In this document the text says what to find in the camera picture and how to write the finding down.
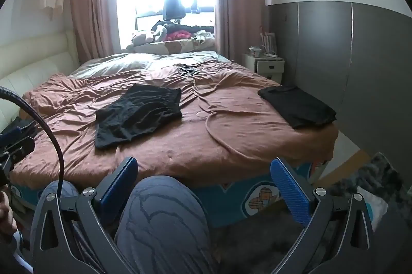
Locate cream padded headboard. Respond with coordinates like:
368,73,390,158
0,29,79,133

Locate person's left hand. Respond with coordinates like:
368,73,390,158
0,192,17,237

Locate grey pillow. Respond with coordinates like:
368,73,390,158
69,53,158,78
146,51,219,68

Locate dark cloth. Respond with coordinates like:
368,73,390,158
0,117,37,141

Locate grey wardrobe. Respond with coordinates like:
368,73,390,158
267,1,412,152

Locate black garment pile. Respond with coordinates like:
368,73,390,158
154,20,215,36

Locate person's leg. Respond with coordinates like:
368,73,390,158
114,176,219,274
56,180,81,207

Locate grey shaggy rug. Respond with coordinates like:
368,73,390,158
206,152,412,274

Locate beige plush toy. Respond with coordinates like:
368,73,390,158
131,31,155,46

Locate red cloth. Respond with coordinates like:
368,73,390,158
166,31,193,42

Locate black pants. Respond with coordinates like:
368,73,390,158
257,85,337,129
95,83,183,150

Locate person's right leg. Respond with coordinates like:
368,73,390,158
114,176,219,274

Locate white plush toy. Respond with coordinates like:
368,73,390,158
151,25,168,40

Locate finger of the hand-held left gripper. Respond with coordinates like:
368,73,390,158
0,125,22,142
6,136,36,165

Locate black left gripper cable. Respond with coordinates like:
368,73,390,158
0,86,65,197

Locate white blue bag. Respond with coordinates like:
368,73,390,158
352,185,388,231

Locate white patterned cloth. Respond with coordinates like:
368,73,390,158
192,30,214,44

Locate bear print cushion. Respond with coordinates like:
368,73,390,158
127,38,216,54

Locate pink white rack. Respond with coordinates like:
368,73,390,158
258,32,277,56

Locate white nightstand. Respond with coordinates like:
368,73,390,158
241,53,286,83

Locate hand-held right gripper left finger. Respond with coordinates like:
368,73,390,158
30,157,140,274

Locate person's left leg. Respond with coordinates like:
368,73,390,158
56,180,81,207

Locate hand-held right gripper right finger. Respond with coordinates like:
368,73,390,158
270,157,379,274

